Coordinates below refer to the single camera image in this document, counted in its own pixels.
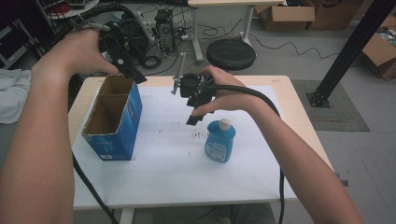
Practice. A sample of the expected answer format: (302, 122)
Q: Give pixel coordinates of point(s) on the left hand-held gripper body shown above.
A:
(115, 46)

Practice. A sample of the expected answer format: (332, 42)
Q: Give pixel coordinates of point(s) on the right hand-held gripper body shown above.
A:
(193, 87)

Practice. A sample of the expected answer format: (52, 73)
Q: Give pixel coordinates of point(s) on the blue bottle with white cap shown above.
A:
(219, 143)

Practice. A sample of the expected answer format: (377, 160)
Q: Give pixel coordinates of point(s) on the blue cardboard box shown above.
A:
(123, 124)

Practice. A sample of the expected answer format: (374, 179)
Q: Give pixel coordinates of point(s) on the person's right hand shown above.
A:
(232, 93)

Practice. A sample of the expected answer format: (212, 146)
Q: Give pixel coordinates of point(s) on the person's left hand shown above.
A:
(74, 53)

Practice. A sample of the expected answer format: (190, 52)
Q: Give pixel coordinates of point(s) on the black machine housing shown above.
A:
(135, 34)

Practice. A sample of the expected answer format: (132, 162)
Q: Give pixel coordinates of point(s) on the black round stool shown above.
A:
(231, 54)

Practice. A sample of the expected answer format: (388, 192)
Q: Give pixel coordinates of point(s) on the black computer tower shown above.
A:
(165, 29)

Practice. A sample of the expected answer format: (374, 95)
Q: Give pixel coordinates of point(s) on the white table mat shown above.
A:
(174, 174)

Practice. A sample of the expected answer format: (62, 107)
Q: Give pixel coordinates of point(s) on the white desk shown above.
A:
(218, 2)

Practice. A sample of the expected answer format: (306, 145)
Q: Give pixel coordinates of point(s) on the person's grey pants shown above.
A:
(243, 214)

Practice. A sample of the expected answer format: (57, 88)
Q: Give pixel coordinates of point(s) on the light wooden table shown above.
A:
(306, 124)

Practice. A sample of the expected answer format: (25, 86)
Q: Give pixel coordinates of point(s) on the white cloth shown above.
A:
(12, 93)

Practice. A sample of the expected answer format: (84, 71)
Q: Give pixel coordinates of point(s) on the open cardboard box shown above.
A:
(289, 17)

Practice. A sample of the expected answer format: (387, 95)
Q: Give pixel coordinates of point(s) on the grey floor mat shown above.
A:
(345, 118)

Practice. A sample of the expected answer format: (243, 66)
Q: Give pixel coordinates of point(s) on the large closed cardboard box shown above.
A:
(334, 14)

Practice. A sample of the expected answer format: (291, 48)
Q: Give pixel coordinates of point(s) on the cardboard box with contents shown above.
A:
(381, 53)

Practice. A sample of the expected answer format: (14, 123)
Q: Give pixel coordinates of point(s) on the black metal stand post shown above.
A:
(351, 46)

